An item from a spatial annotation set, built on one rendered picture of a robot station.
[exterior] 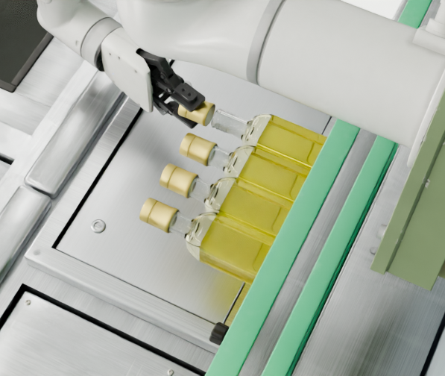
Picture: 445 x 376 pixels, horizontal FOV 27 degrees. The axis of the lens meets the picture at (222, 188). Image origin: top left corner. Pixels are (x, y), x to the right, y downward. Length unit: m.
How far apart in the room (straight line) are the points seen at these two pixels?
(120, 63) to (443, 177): 0.76
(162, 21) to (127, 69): 0.54
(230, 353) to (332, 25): 0.42
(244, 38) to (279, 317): 0.38
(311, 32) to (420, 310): 0.40
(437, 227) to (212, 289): 0.70
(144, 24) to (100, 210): 0.63
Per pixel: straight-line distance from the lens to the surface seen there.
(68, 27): 1.42
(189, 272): 1.37
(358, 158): 1.17
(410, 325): 1.06
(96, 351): 1.37
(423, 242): 0.70
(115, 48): 1.36
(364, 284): 1.07
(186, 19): 0.82
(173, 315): 1.34
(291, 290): 1.08
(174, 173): 1.27
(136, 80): 1.36
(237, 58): 0.80
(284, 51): 0.78
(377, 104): 0.78
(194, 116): 1.34
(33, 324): 1.40
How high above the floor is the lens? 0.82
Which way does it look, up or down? 12 degrees up
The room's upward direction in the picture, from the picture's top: 66 degrees counter-clockwise
